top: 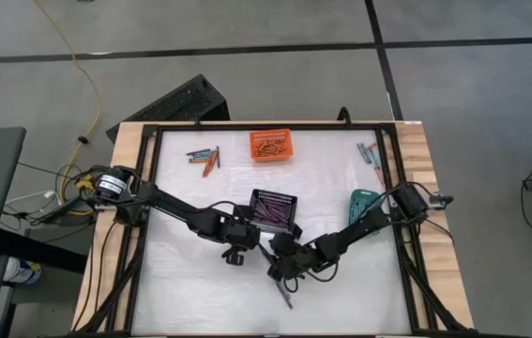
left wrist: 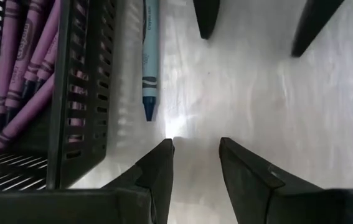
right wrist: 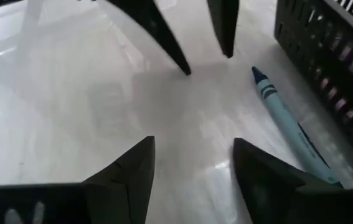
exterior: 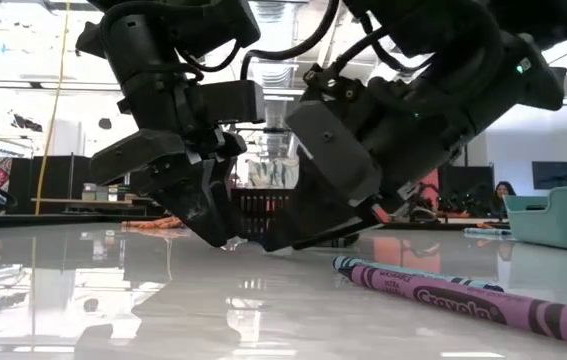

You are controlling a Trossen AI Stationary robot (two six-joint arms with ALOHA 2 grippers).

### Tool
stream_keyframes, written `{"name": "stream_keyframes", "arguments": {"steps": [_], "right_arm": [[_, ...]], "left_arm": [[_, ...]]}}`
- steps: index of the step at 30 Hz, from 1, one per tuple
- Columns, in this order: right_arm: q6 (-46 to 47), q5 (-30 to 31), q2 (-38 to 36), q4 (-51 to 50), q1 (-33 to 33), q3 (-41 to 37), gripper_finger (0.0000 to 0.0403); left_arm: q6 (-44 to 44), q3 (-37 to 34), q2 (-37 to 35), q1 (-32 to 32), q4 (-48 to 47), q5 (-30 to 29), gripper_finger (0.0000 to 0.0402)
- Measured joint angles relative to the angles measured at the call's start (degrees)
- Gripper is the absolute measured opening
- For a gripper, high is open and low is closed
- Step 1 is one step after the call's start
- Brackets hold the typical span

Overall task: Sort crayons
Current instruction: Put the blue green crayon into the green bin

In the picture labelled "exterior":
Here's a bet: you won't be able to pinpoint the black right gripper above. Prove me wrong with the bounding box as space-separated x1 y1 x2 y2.
260 63 475 254

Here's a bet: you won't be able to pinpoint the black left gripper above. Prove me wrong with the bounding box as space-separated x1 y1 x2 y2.
116 74 267 249

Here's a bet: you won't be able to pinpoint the black plastic basket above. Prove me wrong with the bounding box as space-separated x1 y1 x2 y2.
229 187 297 242

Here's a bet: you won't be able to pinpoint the purple crayon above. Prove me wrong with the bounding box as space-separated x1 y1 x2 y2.
337 264 567 350

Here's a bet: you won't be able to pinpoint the clear plastic wrapped bundle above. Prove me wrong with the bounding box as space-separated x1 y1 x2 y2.
245 158 300 189

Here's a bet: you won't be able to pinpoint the orange fabric panel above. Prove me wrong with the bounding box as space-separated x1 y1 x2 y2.
418 168 440 214

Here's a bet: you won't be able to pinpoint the stacked storage boxes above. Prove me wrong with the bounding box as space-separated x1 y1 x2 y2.
81 182 132 202

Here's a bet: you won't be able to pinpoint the wooden workbench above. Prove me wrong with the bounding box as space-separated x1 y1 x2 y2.
30 197 137 206

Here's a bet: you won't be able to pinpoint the black partition screen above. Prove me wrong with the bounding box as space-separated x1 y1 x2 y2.
437 164 496 217
10 154 97 215

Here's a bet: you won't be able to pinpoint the person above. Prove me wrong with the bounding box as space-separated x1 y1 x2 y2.
492 180 518 219

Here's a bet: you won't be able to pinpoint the LED strip light bar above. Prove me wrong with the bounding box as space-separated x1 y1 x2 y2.
0 78 567 107

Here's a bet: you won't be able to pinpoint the teal plastic bin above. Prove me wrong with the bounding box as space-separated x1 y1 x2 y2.
501 185 567 253

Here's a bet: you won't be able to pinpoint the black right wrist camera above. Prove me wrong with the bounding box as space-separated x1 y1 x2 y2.
285 99 384 207

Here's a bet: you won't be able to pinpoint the silver ventilation duct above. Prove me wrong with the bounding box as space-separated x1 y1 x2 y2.
250 0 304 156

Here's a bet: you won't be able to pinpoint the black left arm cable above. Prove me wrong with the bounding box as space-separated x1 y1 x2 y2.
177 0 342 84

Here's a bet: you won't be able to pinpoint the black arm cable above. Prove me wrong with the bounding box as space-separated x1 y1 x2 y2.
177 0 342 84
330 12 437 76

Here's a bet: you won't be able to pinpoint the yellow cable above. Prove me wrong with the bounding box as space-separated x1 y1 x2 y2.
34 0 72 217

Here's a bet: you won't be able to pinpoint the black aluminium table frame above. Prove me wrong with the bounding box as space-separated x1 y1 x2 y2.
0 212 512 231

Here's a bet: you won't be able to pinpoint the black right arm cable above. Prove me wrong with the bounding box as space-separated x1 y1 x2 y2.
330 12 437 76

